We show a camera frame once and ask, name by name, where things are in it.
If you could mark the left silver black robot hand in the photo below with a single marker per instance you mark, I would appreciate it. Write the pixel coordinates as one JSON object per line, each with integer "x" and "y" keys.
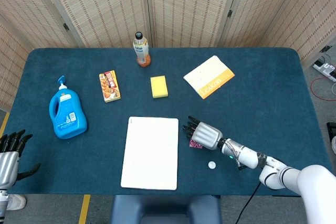
{"x": 8, "y": 163}

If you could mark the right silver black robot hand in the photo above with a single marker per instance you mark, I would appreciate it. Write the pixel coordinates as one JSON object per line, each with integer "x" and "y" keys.
{"x": 207, "y": 136}

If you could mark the pink patterned card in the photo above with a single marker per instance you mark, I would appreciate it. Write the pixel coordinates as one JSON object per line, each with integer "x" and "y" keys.
{"x": 194, "y": 144}

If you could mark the small white round object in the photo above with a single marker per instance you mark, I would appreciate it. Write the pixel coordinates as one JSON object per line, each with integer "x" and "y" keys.
{"x": 212, "y": 165}

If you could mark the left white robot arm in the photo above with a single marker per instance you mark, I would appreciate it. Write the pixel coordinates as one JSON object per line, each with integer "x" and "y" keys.
{"x": 3, "y": 203}

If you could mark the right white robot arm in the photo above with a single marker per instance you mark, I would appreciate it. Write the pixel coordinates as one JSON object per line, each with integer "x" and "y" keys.
{"x": 312, "y": 184}

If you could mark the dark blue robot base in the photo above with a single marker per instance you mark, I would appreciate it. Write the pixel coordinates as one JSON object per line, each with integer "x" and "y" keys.
{"x": 165, "y": 208}

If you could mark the white shoe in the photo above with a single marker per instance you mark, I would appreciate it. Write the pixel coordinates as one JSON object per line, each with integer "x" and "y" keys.
{"x": 18, "y": 202}

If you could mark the white magnetic board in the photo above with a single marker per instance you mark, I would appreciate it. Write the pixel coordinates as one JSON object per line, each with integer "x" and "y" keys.
{"x": 151, "y": 153}

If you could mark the dark blue table cloth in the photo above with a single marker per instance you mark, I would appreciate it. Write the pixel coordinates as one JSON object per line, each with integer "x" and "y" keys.
{"x": 262, "y": 113}

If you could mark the cream and orange notebook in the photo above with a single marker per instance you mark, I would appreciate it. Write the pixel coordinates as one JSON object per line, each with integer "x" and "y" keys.
{"x": 207, "y": 75}

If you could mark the yellow sponge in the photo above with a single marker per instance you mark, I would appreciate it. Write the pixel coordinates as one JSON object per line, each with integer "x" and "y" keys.
{"x": 159, "y": 87}

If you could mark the blue detergent pump bottle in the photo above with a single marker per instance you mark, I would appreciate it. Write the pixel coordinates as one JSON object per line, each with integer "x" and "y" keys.
{"x": 67, "y": 119}

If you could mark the orange drink plastic bottle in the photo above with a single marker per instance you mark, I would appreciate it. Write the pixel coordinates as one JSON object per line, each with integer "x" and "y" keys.
{"x": 141, "y": 51}

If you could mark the yellow curry food box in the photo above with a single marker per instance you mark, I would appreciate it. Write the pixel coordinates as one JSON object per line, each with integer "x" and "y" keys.
{"x": 110, "y": 86}

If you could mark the black screen hinge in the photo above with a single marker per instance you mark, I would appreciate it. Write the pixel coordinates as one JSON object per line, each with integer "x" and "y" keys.
{"x": 230, "y": 13}
{"x": 325, "y": 49}
{"x": 65, "y": 27}

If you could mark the black box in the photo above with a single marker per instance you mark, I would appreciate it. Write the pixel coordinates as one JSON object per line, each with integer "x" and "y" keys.
{"x": 331, "y": 128}

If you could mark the white power strip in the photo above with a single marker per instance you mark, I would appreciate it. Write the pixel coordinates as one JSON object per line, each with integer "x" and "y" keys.
{"x": 325, "y": 69}

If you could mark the bamboo folding screen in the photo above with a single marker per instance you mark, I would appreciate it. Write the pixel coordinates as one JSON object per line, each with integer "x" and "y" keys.
{"x": 105, "y": 6}

